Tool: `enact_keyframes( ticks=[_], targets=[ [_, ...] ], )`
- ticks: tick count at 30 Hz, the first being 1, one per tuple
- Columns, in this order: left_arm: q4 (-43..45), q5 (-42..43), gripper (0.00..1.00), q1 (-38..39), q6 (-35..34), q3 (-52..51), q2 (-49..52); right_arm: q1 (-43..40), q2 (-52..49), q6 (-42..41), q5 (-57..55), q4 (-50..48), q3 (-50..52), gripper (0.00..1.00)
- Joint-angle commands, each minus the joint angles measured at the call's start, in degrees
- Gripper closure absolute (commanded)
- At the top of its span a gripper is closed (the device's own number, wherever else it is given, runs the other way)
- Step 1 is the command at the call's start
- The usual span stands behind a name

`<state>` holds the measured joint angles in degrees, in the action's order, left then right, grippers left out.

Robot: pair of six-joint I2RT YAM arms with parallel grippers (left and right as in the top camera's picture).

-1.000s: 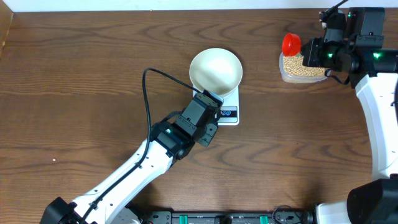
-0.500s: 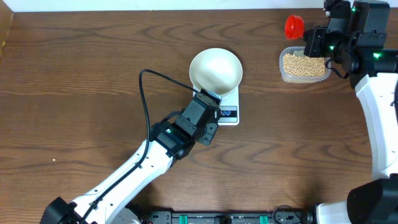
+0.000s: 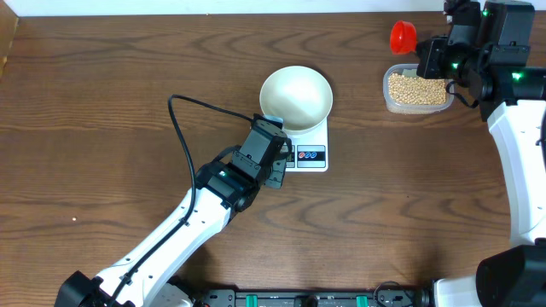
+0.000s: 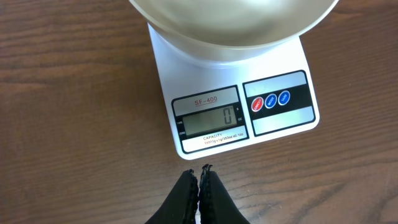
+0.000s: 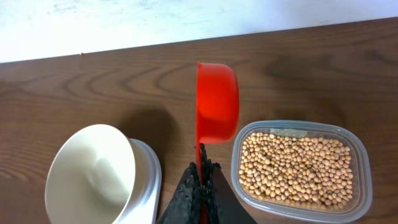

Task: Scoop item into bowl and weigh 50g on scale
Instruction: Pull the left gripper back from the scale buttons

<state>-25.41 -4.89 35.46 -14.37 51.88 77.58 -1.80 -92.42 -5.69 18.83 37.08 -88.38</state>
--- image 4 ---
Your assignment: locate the cream bowl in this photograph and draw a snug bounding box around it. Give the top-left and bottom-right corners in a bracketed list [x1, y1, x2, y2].
[130, 0, 338, 62]

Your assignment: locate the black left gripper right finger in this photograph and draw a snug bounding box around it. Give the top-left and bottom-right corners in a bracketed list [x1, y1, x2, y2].
[198, 164, 249, 224]

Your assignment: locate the white digital kitchen scale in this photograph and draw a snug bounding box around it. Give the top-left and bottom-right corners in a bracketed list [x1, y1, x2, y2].
[149, 29, 320, 160]

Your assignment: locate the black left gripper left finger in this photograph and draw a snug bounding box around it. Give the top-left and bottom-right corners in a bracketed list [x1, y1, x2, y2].
[146, 169, 198, 224]

